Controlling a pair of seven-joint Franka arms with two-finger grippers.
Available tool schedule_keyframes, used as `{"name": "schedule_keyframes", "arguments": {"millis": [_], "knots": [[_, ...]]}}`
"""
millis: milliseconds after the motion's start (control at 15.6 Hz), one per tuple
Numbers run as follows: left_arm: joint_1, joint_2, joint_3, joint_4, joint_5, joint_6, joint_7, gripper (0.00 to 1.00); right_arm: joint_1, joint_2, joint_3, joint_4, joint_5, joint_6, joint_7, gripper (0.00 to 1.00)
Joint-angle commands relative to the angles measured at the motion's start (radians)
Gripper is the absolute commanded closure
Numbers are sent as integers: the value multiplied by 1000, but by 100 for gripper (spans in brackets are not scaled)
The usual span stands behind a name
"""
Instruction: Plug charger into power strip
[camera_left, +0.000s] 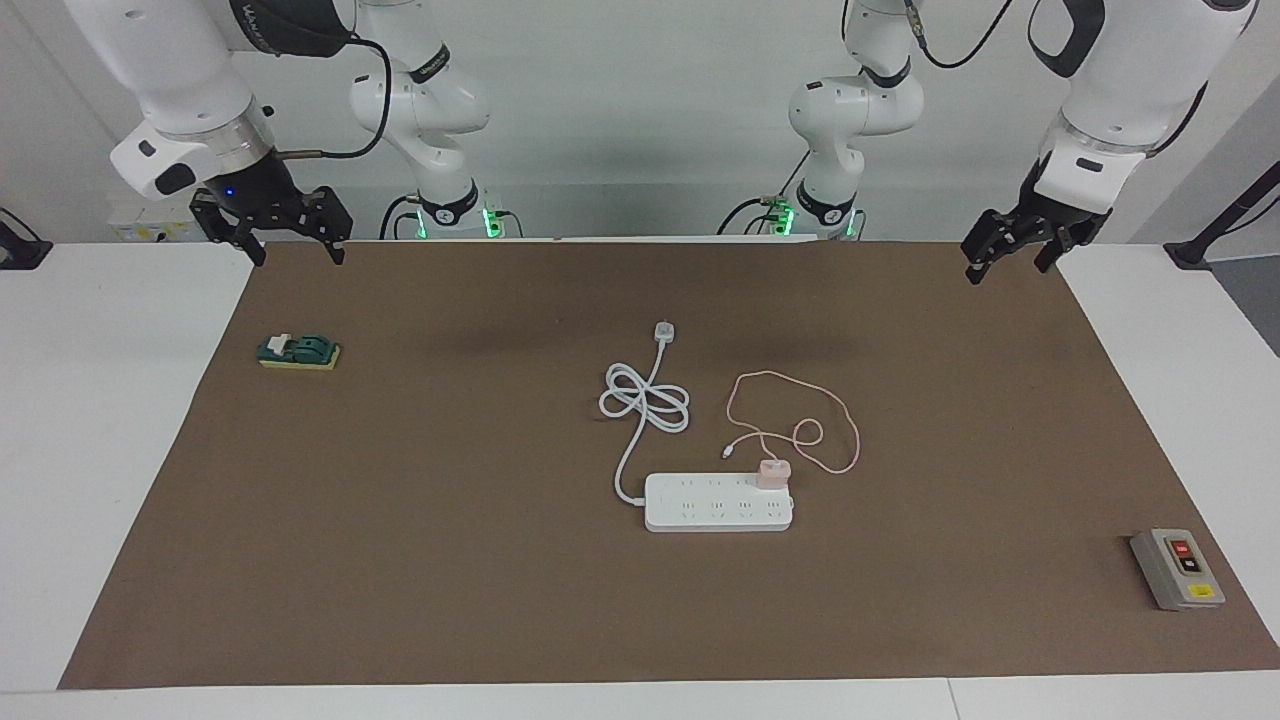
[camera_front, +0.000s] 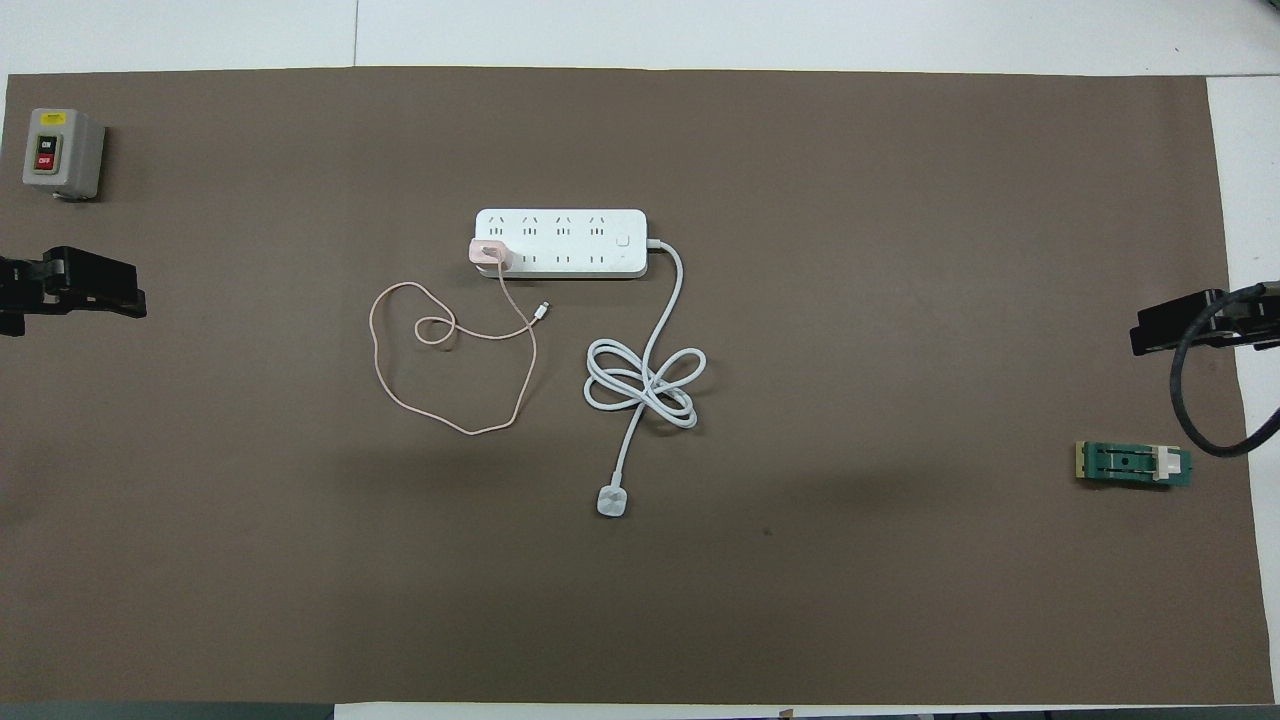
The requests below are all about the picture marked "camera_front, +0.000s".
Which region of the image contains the white power strip cord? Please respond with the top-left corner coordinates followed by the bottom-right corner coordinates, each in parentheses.
top-left (583, 238), bottom-right (708, 518)

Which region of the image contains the white power strip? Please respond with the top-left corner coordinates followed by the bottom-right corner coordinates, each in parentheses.
top-left (474, 207), bottom-right (648, 281)

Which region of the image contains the pink charging cable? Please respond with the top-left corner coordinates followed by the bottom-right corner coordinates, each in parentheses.
top-left (368, 262), bottom-right (553, 437)

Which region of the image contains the brown table mat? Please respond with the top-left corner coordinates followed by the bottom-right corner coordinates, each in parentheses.
top-left (0, 66), bottom-right (1276, 706)

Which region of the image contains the green knife switch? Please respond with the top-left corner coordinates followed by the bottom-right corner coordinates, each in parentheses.
top-left (1075, 440), bottom-right (1194, 491)

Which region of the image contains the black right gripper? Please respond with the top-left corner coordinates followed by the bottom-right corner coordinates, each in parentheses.
top-left (1130, 280), bottom-right (1280, 356)

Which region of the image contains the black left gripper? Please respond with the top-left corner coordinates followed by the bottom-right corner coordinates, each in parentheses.
top-left (0, 246), bottom-right (148, 337)

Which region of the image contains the grey on-off switch box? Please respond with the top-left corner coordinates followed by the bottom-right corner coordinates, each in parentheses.
top-left (22, 107), bottom-right (106, 201)

